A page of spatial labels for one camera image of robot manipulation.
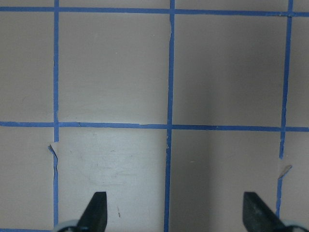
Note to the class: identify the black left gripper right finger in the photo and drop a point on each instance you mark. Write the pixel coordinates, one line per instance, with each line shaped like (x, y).
(257, 216)

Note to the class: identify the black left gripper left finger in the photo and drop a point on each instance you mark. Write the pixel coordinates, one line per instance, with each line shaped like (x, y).
(94, 217)

